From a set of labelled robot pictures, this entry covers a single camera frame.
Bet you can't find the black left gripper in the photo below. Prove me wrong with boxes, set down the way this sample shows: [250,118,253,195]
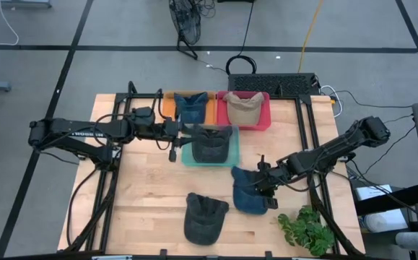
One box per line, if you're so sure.
[154,118,199,163]

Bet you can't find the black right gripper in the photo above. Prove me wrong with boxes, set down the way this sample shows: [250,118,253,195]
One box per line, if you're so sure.
[243,162,285,210]

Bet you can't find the blue denim baseball cap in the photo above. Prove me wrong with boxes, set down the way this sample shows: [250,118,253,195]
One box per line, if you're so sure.
[173,92,209,124]
[230,165,271,216]

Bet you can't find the dark grey baseball cap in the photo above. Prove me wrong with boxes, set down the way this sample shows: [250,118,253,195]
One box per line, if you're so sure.
[190,124,234,164]
[183,192,230,246]

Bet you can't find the orange plastic tray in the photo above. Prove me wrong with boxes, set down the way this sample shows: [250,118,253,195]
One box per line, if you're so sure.
[162,90,219,126]

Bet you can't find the green plastic tray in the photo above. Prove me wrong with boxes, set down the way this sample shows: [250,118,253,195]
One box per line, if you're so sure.
[180,124,241,168]

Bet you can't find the beige baseball cap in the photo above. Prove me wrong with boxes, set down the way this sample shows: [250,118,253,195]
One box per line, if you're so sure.
[222,91,266,126]

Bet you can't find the pink plastic tray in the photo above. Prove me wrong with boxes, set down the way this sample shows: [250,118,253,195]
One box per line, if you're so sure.
[216,90,272,131]

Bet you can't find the green artificial plant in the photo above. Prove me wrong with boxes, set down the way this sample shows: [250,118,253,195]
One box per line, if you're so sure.
[277,204,336,257]

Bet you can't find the black grilled computer case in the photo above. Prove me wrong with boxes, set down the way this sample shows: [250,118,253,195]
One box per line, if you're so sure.
[227,72,321,98]

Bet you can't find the black floor fan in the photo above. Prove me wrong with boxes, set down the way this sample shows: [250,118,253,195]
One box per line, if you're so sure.
[167,0,202,61]

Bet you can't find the white cardboard box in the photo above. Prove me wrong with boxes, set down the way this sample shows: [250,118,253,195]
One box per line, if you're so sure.
[354,184,394,202]

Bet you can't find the white paper roll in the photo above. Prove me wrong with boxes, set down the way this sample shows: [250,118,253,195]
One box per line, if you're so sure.
[360,208,409,234]

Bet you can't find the black shelf bar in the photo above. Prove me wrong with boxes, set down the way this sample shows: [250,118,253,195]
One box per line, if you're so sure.
[354,182,418,217]

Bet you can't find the grey cylinder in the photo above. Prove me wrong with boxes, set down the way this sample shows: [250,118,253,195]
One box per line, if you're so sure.
[395,230,418,252]

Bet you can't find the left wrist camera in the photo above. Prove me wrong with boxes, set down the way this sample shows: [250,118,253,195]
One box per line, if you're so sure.
[163,118,180,133]

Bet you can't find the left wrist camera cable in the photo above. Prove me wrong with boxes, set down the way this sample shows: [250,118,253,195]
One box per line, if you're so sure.
[152,88,170,121]

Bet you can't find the black aluminium rig frame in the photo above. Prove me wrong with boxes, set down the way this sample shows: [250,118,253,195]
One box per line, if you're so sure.
[64,81,365,258]

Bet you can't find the black coiled cable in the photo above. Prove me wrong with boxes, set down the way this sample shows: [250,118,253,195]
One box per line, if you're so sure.
[225,0,258,77]

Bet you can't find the white looped cable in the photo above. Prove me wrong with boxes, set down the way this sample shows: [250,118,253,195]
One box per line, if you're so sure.
[319,84,344,117]

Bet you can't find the tangled black cables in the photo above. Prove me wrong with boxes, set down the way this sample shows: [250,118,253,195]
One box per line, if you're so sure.
[193,0,217,19]

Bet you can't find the black arm base cable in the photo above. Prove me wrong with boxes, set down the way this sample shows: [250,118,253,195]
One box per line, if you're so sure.
[66,166,101,250]

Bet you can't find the long black floor cable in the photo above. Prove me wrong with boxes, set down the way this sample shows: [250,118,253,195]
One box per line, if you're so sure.
[333,89,418,109]

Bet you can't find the yellow power cord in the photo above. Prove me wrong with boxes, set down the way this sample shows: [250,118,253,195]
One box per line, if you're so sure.
[297,0,325,74]

